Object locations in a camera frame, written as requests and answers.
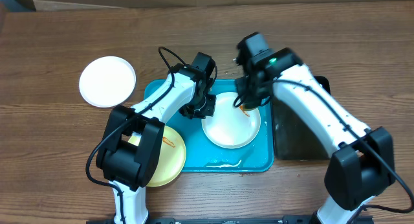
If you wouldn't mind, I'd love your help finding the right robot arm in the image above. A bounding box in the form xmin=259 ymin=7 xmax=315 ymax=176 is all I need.
xmin=234 ymin=32 xmax=395 ymax=223

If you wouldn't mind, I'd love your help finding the yellow plate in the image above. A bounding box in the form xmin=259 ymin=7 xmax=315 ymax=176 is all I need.
xmin=147 ymin=126 xmax=186 ymax=187

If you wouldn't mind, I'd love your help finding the green yellow sponge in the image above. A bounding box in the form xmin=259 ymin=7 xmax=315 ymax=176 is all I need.
xmin=242 ymin=102 xmax=259 ymax=111

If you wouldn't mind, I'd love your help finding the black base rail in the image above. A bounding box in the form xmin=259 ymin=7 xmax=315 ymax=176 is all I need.
xmin=85 ymin=215 xmax=374 ymax=224

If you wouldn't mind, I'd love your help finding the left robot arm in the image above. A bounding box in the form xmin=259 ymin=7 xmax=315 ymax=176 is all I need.
xmin=85 ymin=52 xmax=217 ymax=223

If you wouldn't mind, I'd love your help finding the black water tray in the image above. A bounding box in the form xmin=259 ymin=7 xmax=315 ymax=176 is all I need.
xmin=271 ymin=82 xmax=329 ymax=160

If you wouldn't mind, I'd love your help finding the white plate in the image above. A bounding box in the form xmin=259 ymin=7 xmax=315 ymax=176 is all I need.
xmin=201 ymin=92 xmax=261 ymax=149
xmin=78 ymin=56 xmax=136 ymax=108

